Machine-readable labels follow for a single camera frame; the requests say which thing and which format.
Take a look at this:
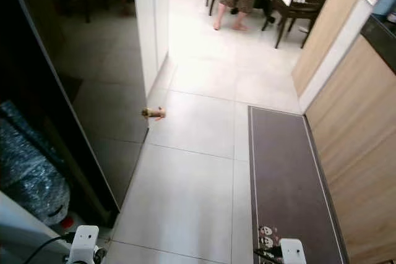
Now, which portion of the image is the white fridge door liner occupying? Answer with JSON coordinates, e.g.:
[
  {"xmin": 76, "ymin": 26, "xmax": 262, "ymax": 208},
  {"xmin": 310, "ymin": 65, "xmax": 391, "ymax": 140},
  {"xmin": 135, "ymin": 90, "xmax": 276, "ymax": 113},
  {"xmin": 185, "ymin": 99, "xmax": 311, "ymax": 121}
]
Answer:
[{"xmin": 0, "ymin": 191, "xmax": 66, "ymax": 264}]

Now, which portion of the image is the black glass fridge door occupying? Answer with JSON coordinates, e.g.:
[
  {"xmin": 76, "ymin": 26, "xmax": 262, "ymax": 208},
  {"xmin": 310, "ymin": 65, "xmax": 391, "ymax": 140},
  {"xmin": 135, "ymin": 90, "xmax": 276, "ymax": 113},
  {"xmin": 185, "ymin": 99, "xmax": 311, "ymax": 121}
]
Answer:
[{"xmin": 12, "ymin": 0, "xmax": 149, "ymax": 210}]

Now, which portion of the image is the open fridge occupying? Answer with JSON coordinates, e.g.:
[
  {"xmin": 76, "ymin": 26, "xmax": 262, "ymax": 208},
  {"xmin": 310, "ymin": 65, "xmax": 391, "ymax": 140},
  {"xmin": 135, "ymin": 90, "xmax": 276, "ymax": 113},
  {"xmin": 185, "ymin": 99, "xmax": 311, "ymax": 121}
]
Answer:
[{"xmin": 0, "ymin": 0, "xmax": 118, "ymax": 228}]

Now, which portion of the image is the silver bubble foil bag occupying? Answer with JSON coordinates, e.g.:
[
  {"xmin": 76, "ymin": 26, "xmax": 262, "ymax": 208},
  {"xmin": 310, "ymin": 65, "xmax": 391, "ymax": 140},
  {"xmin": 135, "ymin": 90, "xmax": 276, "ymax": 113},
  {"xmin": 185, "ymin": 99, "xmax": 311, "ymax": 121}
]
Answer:
[{"xmin": 0, "ymin": 100, "xmax": 72, "ymax": 226}]

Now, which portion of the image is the small brown floor object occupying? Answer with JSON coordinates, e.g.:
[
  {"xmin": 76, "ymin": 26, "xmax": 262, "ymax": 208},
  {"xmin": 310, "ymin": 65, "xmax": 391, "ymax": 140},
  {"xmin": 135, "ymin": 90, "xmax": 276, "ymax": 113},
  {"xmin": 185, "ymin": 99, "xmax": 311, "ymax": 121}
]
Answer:
[{"xmin": 141, "ymin": 107, "xmax": 166, "ymax": 119}]

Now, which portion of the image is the wooden base cabinet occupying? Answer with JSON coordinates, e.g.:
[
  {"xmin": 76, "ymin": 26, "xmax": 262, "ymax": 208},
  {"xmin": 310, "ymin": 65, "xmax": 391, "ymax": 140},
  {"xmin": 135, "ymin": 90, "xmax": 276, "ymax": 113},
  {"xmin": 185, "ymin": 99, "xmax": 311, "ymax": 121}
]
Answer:
[{"xmin": 291, "ymin": 0, "xmax": 396, "ymax": 264}]

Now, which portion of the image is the black stone countertop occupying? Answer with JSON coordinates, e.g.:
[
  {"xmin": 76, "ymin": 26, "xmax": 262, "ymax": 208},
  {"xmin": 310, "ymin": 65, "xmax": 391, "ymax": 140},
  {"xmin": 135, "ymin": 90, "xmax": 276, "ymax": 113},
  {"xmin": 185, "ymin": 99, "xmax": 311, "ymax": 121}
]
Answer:
[{"xmin": 362, "ymin": 14, "xmax": 396, "ymax": 73}]

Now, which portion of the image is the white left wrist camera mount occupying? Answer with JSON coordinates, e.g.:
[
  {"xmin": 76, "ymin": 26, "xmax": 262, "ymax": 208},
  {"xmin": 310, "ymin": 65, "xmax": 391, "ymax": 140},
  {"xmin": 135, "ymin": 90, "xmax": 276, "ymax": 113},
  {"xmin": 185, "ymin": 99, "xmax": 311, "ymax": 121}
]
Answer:
[{"xmin": 68, "ymin": 225, "xmax": 100, "ymax": 264}]

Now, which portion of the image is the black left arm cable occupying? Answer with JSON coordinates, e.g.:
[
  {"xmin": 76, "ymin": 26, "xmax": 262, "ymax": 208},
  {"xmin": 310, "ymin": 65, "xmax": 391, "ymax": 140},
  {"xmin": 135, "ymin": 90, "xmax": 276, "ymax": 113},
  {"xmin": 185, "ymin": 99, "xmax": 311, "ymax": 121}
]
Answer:
[{"xmin": 40, "ymin": 233, "xmax": 75, "ymax": 264}]

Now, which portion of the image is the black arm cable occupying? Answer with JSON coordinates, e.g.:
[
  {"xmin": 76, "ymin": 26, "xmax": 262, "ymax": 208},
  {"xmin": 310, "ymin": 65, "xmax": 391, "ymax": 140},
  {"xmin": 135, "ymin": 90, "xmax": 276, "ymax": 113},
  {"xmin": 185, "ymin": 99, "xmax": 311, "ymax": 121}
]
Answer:
[
  {"xmin": 40, "ymin": 233, "xmax": 75, "ymax": 264},
  {"xmin": 254, "ymin": 247, "xmax": 282, "ymax": 258}
]

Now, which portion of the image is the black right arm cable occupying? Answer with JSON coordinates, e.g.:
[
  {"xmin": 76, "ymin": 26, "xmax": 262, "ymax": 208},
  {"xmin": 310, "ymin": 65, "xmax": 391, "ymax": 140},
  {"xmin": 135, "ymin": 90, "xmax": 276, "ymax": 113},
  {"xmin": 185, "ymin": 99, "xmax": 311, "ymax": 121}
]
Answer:
[{"xmin": 254, "ymin": 247, "xmax": 282, "ymax": 258}]

